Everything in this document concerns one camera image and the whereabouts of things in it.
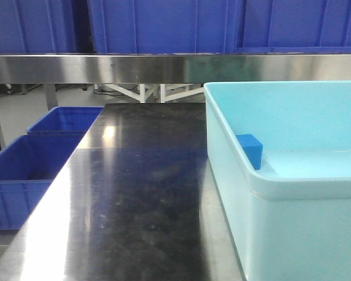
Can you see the near blue bin left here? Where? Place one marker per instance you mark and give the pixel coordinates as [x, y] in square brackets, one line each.
[28, 166]

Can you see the stainless steel shelf rail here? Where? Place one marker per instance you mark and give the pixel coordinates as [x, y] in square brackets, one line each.
[170, 69]

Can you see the upper blue bin left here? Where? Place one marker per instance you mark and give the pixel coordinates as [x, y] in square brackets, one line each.
[37, 27]

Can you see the far blue bin left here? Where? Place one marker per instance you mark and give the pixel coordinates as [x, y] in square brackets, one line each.
[65, 121]

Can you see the light blue plastic tub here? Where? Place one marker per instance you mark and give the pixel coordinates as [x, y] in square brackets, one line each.
[290, 220]

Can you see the blue bin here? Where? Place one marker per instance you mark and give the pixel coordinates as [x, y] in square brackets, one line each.
[65, 121]
[312, 27]
[37, 27]
[157, 27]
[28, 166]

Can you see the white table frame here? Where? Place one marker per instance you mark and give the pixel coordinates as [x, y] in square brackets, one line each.
[142, 92]

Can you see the upper blue bin right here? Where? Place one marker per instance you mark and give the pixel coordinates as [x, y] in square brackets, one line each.
[312, 27]

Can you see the blue cube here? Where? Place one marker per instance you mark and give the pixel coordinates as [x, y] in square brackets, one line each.
[253, 149]

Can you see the upper blue bin middle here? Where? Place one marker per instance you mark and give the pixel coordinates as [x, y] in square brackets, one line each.
[157, 27]

